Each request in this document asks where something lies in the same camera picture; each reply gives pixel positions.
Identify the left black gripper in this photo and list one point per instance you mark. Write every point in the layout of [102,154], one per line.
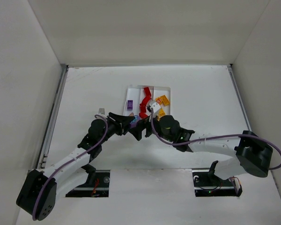
[118,125]

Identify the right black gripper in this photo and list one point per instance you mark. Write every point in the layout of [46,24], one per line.
[149,126]

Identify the purple lego stack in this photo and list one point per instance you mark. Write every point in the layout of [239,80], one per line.
[134,122]

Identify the red lego stack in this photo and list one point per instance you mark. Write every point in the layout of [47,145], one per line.
[144,103]

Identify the yellow lego bricks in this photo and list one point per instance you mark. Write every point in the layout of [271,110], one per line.
[164,102]

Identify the purple lego brick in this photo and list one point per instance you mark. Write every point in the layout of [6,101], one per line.
[129,105]

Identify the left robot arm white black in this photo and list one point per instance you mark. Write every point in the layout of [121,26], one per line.
[38,193]

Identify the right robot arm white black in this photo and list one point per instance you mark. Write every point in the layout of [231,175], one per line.
[247,153]

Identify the white three-compartment tray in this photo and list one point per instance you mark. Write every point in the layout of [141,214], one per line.
[137,94]

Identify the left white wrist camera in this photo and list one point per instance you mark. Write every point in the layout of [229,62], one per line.
[101,111]

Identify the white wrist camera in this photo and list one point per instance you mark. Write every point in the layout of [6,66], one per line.
[154,108]
[101,111]

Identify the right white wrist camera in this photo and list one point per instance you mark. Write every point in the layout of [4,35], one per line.
[154,108]

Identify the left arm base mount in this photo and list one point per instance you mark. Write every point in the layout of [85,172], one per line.
[95,186]

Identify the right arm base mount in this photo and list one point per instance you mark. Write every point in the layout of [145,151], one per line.
[206,184]

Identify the left aluminium rail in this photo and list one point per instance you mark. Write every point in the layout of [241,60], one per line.
[47,138]

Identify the aluminium rail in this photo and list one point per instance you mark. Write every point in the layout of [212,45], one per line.
[231,73]
[47,138]

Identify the right aluminium rail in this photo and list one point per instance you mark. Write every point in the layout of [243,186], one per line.
[231,73]

